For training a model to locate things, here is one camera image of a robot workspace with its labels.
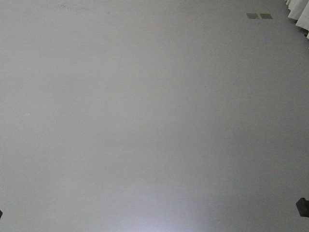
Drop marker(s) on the grey floor plate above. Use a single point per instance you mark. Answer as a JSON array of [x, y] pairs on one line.
[[265, 16], [252, 15]]

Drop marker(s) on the left grey floor plate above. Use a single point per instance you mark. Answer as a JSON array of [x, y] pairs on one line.
[[252, 15]]

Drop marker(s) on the white curtain cloth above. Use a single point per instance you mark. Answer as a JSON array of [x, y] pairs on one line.
[[299, 11]]

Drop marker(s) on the right grey floor plate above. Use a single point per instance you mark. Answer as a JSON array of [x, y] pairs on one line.
[[265, 16]]

